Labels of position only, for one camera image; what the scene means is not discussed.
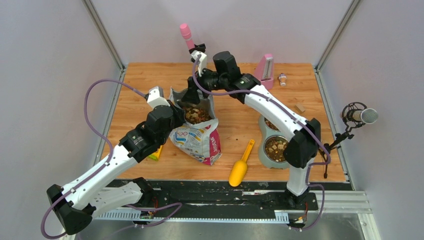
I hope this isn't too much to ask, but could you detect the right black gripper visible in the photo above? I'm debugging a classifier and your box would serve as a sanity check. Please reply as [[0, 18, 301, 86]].
[[181, 64, 228, 105]]

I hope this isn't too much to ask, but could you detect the grey double pet bowl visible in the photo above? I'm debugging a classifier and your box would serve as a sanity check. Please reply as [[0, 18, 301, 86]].
[[258, 115, 290, 169]]

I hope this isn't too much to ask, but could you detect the pink metronome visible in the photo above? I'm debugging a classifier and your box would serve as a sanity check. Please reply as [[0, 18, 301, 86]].
[[253, 53, 274, 90]]

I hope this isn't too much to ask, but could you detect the pink microphone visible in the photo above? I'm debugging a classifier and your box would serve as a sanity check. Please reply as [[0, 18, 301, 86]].
[[179, 23, 195, 50]]

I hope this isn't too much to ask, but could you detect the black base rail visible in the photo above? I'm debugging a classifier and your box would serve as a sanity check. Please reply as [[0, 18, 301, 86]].
[[99, 178, 332, 223]]

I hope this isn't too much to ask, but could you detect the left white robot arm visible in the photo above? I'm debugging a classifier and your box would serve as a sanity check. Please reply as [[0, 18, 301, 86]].
[[46, 104, 185, 235]]

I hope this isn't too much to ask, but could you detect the yellow triangular scraper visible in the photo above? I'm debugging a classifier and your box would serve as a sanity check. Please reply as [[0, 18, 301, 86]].
[[148, 145, 163, 162]]

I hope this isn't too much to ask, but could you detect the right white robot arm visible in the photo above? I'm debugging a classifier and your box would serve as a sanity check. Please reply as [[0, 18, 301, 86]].
[[182, 50, 322, 209]]

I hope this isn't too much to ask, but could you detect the wooden block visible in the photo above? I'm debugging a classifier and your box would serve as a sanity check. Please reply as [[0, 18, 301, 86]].
[[295, 103, 306, 113]]

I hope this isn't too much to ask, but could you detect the yellow plastic scoop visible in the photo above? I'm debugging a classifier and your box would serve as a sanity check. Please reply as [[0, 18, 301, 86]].
[[228, 139, 255, 187]]

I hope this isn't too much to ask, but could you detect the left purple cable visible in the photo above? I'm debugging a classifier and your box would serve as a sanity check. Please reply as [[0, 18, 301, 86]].
[[40, 78, 184, 240]]

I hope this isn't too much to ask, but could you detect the small figurine bottle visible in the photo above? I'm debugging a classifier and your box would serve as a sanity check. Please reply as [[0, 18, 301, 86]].
[[278, 73, 287, 87]]

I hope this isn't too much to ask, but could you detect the black microphone stand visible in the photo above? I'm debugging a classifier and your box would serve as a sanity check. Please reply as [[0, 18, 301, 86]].
[[189, 43, 206, 56]]

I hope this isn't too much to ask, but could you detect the pet food bag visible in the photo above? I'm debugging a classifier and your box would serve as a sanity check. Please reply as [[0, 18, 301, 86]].
[[168, 88, 222, 166]]

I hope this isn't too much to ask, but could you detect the silver condenser microphone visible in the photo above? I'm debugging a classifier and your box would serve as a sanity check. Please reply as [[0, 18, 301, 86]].
[[340, 101, 379, 129]]

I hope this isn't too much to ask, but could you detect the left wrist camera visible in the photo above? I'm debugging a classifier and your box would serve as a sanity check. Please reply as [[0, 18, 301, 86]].
[[146, 86, 169, 109]]

